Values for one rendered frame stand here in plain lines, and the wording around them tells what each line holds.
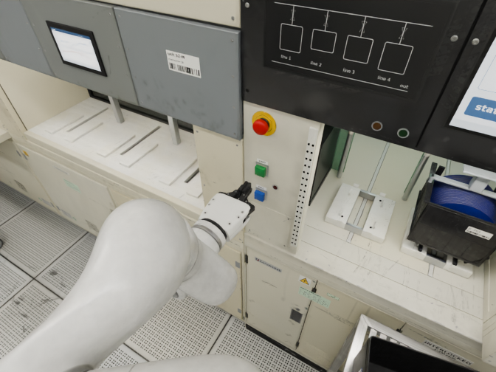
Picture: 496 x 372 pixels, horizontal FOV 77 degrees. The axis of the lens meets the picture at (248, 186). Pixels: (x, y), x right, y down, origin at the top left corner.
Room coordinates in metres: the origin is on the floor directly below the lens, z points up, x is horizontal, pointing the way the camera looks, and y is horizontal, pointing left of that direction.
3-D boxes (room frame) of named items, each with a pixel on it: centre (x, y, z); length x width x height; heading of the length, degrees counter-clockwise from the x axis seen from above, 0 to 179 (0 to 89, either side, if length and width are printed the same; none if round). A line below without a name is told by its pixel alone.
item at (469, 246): (0.64, -0.66, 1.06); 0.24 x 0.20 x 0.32; 60
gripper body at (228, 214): (0.48, 0.06, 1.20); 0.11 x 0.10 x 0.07; 151
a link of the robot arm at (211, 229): (0.43, 0.09, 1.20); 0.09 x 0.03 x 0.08; 61
